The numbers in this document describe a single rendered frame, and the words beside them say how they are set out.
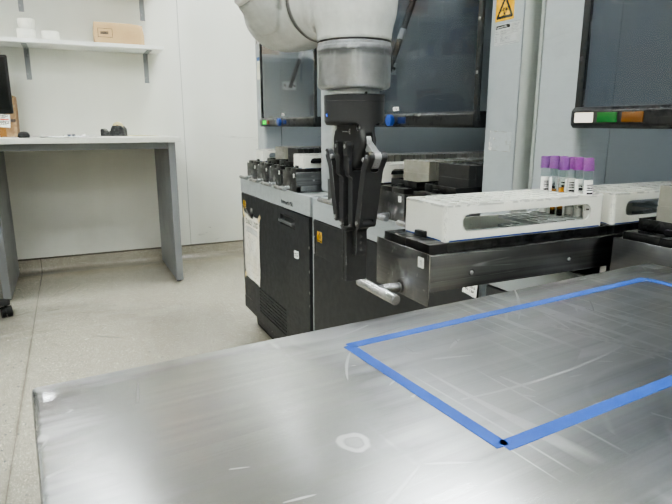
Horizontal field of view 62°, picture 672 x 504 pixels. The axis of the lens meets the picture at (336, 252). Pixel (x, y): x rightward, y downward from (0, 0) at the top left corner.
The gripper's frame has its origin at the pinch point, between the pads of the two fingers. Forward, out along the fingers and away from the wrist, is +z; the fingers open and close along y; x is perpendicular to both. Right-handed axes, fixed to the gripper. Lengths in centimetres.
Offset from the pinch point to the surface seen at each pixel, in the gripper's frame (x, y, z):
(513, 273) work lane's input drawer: -21.5, -6.6, 3.8
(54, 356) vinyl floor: 48, 189, 80
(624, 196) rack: -44.7, -4.7, -5.3
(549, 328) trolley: 1.5, -35.0, -1.8
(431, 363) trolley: 13.0, -36.5, -1.9
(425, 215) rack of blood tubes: -10.9, -0.3, -4.3
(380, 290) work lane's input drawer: -3.1, -1.7, 5.1
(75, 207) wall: 34, 350, 38
